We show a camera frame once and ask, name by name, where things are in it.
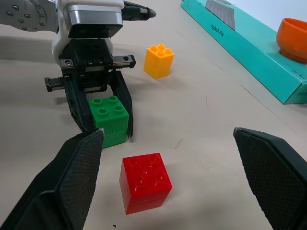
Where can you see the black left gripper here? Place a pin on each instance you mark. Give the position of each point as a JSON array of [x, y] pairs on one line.
[[91, 57]]

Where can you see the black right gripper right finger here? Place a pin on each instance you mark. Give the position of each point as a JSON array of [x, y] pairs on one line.
[[275, 182]]

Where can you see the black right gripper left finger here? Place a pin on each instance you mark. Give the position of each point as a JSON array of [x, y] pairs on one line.
[[67, 182]]

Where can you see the green toy brick cube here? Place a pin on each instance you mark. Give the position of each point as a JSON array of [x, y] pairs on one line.
[[112, 119]]

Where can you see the yellow toy brick cube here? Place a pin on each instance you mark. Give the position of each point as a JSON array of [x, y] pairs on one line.
[[158, 64]]

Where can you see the red toy brick cube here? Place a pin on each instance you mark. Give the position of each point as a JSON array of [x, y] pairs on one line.
[[146, 187]]

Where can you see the teal keyboard cardboard box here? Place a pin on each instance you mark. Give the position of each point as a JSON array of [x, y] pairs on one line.
[[251, 48]]

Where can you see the orange plastic bowl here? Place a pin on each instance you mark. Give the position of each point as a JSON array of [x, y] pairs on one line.
[[292, 38]]

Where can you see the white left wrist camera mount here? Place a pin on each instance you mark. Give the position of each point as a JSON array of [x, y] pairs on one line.
[[93, 19]]

